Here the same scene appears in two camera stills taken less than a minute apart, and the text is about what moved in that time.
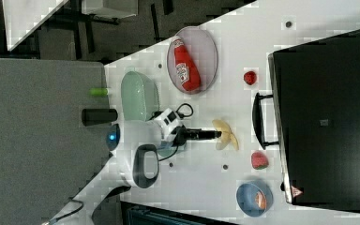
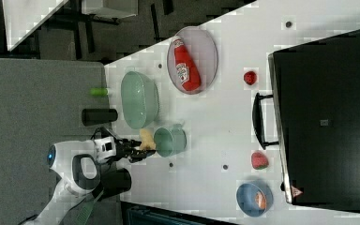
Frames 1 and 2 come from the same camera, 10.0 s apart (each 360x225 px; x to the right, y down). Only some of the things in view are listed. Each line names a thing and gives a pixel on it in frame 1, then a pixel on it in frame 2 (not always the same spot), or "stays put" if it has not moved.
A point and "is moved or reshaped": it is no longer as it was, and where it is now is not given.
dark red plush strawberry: [249, 77] stays put
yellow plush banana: [226, 135] is moved or reshaped
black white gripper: [173, 130] to [109, 148]
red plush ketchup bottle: [187, 72] stays put
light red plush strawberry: [259, 160] stays put
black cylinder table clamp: [91, 116] stays put
